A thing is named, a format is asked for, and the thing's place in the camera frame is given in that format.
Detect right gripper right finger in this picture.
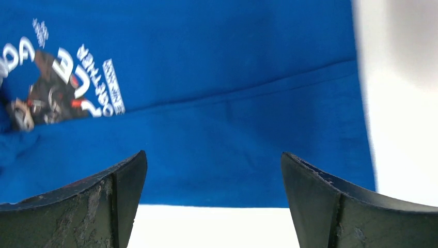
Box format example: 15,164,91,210
281,152,437,248

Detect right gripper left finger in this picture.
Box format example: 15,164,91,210
1,151,147,248

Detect blue printed t-shirt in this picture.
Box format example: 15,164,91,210
1,1,376,207

